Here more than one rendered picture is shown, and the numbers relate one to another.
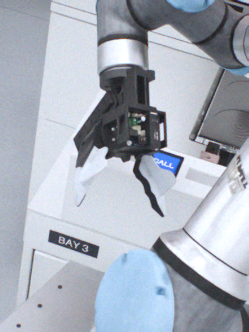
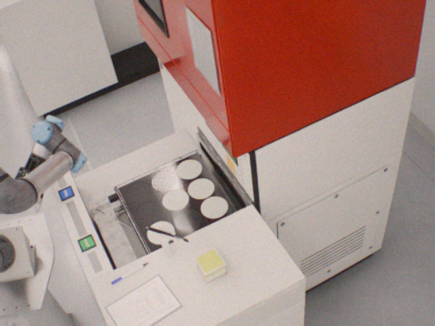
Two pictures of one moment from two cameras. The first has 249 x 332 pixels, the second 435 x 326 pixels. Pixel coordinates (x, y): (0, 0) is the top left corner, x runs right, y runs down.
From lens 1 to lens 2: 1.90 m
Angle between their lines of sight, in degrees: 43
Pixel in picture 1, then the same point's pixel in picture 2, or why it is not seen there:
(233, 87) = (163, 173)
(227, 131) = (130, 192)
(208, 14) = (47, 145)
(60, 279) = (33, 217)
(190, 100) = not seen: hidden behind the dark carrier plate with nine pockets
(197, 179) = (70, 205)
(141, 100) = (30, 167)
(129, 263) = not seen: outside the picture
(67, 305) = (25, 226)
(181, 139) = not seen: hidden behind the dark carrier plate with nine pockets
